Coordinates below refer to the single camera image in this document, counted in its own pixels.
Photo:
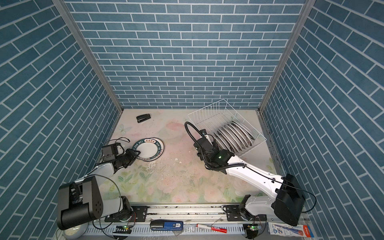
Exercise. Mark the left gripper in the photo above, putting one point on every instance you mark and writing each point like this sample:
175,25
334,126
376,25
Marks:
132,156

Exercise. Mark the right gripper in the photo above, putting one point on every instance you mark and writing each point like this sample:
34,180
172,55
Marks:
200,156

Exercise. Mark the plate with red lettering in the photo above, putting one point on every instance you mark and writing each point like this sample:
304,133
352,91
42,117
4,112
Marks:
226,143

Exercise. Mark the plate with green rim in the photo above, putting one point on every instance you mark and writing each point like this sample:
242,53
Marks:
150,149

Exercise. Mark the white wire dish rack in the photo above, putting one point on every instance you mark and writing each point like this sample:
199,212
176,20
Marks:
219,114

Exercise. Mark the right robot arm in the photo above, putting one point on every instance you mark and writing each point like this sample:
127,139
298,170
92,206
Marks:
286,194

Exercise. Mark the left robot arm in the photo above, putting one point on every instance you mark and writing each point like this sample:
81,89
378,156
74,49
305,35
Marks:
80,201

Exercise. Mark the white plate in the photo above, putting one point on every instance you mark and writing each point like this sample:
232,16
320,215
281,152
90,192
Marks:
244,129
230,140
238,134
235,137
243,133

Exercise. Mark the black stapler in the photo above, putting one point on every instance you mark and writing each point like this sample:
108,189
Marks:
142,118

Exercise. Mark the left controller board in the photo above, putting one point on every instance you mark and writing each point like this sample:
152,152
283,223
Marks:
125,230

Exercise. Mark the controller board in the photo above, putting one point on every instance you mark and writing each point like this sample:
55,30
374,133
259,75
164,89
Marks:
252,229
125,230

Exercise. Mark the blue black handheld device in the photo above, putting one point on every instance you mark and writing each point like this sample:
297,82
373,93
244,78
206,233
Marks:
166,225

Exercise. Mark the right controller board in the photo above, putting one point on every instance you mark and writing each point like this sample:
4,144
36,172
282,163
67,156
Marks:
252,229

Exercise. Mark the white toothpaste box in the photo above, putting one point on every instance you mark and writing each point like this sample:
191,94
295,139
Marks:
285,230

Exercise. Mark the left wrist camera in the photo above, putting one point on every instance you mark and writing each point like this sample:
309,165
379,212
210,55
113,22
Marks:
110,152

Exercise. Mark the aluminium mounting rail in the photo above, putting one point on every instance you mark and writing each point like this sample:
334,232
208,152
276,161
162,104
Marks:
231,217

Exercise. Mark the red handled screwdriver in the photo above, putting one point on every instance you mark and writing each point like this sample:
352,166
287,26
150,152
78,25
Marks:
215,229

